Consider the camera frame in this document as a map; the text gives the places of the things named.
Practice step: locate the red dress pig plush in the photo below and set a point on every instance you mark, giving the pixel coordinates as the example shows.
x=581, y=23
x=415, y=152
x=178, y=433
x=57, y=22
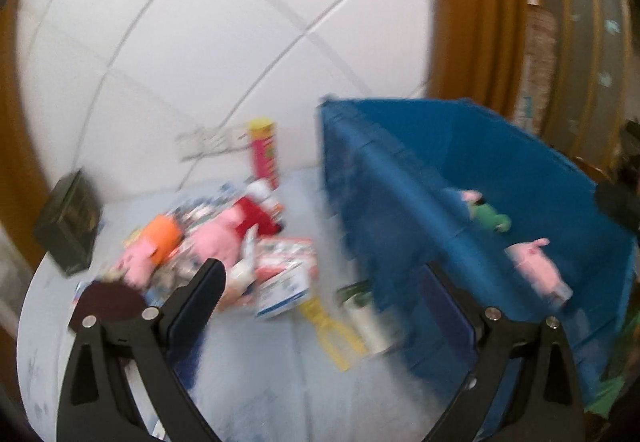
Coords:
x=221, y=238

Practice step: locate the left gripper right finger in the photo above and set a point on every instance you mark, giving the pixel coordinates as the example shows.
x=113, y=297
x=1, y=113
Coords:
x=460, y=318

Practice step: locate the green small jar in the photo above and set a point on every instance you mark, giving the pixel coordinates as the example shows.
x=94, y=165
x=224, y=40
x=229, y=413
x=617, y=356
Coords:
x=356, y=294

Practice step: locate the white paper roll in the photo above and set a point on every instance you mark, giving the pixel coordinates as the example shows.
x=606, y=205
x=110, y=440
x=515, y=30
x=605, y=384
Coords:
x=376, y=329

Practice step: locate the green plush toy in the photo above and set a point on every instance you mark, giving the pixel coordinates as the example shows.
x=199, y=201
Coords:
x=488, y=218

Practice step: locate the blue plastic storage crate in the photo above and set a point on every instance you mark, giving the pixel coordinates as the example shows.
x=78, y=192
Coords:
x=400, y=174

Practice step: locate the orange shirt pig plush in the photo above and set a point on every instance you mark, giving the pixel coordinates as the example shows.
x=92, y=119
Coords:
x=153, y=246

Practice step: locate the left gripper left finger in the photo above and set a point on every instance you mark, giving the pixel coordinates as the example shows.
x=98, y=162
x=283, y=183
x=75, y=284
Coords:
x=176, y=325

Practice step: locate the dark maroon knit hat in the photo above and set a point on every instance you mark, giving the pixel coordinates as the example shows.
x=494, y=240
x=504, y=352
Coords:
x=107, y=302

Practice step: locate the white blue medicine box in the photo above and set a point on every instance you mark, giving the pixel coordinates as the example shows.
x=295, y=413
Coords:
x=282, y=287

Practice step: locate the pink yellow cylinder can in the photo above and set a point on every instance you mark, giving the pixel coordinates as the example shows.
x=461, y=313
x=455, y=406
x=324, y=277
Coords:
x=263, y=149

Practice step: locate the yellow plastic tongs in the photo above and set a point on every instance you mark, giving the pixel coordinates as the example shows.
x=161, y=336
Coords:
x=336, y=339

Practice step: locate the beige bottle white cap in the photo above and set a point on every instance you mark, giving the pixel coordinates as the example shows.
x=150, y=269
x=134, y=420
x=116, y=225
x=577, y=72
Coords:
x=242, y=275

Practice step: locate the black box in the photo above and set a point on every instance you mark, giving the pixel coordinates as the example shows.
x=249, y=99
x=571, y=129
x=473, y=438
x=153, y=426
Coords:
x=67, y=225

